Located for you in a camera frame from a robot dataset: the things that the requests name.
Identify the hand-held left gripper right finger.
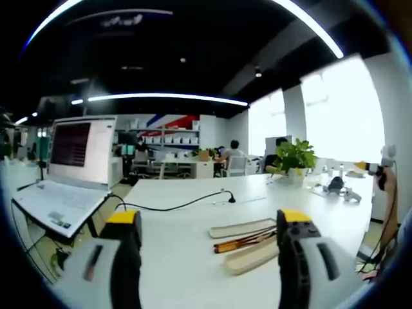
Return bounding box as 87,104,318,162
276,208,370,309

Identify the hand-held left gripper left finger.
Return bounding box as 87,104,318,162
57,209,143,309

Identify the beige cutlery case base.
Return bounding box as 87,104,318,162
223,237,281,277

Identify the brown chopstick utensil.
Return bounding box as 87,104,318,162
214,234,279,255
213,230,278,251

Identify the beige cutlery case lid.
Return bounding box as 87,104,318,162
208,218,277,239

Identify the white handheld device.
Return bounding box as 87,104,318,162
342,189,363,205

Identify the potted green plant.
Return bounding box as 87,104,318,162
269,138,319,187

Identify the white laptop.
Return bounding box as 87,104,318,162
11,116,117,239

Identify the grey office chair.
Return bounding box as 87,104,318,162
131,150,154,177

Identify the white office chair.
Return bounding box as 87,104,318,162
226,156,249,178

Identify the shelf with white boxes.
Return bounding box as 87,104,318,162
127,118,201,152

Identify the wide ceiling light strip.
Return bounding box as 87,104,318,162
275,0,346,59

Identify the long ceiling light strip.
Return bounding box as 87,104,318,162
71,93,249,108

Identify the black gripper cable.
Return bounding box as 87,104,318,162
356,180,400,274

